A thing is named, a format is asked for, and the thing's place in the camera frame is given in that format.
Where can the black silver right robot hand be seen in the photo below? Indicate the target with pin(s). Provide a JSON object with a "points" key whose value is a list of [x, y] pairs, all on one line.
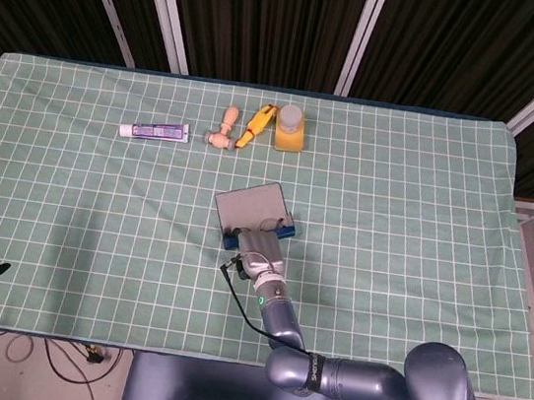
{"points": [[260, 251]]}

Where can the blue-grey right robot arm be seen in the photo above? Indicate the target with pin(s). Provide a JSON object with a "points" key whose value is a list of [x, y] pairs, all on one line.
{"points": [[356, 381]]}

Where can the yellow sponge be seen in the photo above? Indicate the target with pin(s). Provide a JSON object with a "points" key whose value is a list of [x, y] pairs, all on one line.
{"points": [[289, 141]]}

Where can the small wooden toy hammer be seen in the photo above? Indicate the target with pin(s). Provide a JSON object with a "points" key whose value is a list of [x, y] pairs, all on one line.
{"points": [[220, 140]]}

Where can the yellow rubber chicken toy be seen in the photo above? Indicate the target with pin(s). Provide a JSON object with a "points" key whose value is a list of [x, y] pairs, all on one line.
{"points": [[257, 124]]}

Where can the green checked tablecloth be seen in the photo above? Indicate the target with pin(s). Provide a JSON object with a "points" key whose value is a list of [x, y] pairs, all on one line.
{"points": [[93, 235]]}

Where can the blue-grey robot torso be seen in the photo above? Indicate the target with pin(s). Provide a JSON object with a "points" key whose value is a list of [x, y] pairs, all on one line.
{"points": [[200, 394]]}

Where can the white purple toothpaste tube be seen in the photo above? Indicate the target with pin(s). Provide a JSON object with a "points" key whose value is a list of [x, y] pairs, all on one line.
{"points": [[154, 131]]}

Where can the black yellow power plug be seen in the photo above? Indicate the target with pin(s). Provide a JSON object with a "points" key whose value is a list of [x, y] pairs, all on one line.
{"points": [[95, 355]]}

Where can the wide white frame post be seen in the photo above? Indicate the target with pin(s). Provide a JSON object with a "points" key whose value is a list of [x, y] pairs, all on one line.
{"points": [[166, 12]]}

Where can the thin white frame post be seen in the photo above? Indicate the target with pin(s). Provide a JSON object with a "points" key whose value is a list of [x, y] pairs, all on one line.
{"points": [[106, 1]]}

